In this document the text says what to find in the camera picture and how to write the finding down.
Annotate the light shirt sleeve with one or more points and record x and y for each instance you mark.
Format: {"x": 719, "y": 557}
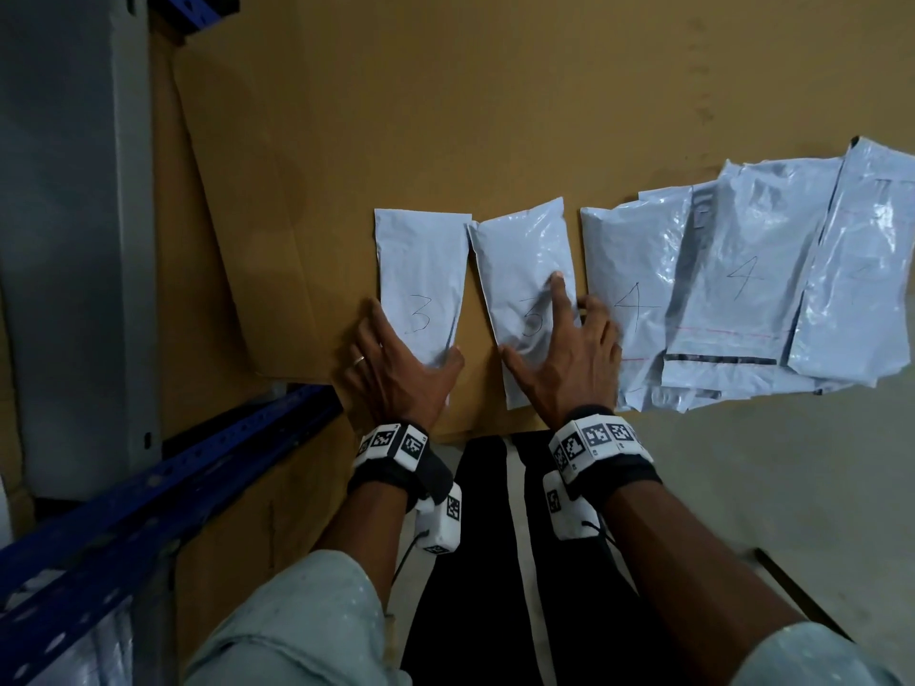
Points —
{"x": 300, "y": 628}
{"x": 815, "y": 660}

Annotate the brown cardboard box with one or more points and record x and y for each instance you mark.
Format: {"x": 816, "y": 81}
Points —
{"x": 243, "y": 507}

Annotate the black trousers with white stripe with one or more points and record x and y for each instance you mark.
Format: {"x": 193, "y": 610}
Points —
{"x": 500, "y": 600}

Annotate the person's left thumb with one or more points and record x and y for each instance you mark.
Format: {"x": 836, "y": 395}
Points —
{"x": 447, "y": 367}

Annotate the bulging white poly mailer packet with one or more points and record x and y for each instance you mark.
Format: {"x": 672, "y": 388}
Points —
{"x": 522, "y": 271}

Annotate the blue metal rack upright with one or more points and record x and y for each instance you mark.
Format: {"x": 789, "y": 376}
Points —
{"x": 193, "y": 14}

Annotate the blue metal rack beam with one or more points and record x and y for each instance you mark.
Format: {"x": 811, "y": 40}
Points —
{"x": 143, "y": 507}

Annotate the pile of white packets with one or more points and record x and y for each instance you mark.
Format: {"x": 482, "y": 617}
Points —
{"x": 750, "y": 292}

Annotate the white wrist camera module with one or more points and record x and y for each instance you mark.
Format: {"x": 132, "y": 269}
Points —
{"x": 568, "y": 514}
{"x": 442, "y": 525}

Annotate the grey metal panel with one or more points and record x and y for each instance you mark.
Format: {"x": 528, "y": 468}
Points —
{"x": 71, "y": 242}

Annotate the person's right middle finger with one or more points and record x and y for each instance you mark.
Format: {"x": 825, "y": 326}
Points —
{"x": 597, "y": 317}

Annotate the person's right forearm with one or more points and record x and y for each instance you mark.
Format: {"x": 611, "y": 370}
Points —
{"x": 686, "y": 571}

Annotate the person's right hand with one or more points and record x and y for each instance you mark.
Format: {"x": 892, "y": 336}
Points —
{"x": 572, "y": 371}

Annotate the person's left forearm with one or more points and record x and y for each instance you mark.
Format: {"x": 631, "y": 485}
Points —
{"x": 361, "y": 525}

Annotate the brown cardboard sheet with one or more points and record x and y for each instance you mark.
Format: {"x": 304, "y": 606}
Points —
{"x": 286, "y": 228}

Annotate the person's right thumb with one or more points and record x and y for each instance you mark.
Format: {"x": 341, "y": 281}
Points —
{"x": 518, "y": 364}

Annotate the person's left hand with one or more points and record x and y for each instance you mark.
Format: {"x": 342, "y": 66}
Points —
{"x": 397, "y": 378}

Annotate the white marker wrist band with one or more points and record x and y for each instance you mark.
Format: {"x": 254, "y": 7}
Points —
{"x": 597, "y": 442}
{"x": 389, "y": 444}

